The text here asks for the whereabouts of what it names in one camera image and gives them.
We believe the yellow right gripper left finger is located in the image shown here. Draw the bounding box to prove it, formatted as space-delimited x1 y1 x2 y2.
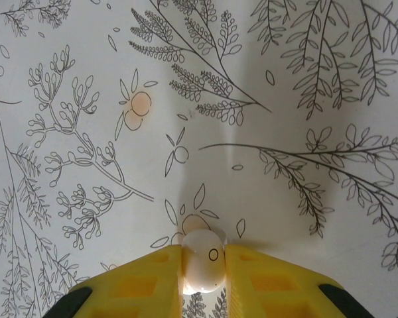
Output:
66 244 183 318

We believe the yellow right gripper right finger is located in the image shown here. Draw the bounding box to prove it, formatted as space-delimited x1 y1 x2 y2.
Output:
225 244 351 318

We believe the white wireless earbud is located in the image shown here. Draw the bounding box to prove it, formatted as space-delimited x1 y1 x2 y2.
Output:
181 228 227 295

